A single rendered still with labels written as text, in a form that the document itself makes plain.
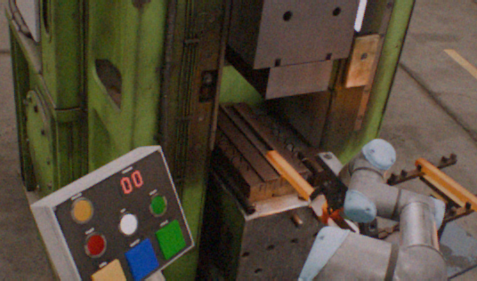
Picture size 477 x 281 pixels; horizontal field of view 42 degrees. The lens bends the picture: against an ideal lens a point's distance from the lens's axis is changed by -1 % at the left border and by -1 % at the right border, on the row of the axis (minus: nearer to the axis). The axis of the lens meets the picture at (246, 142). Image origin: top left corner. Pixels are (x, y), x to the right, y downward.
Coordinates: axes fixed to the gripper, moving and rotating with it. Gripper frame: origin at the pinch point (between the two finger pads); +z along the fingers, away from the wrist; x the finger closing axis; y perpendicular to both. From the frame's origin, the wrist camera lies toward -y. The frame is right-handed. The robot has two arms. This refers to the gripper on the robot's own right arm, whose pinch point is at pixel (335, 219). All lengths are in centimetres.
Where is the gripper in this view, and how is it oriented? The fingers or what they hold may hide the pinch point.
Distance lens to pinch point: 172.8
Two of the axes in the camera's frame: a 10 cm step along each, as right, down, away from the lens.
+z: -4.7, -5.2, 7.1
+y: -1.2, 8.3, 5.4
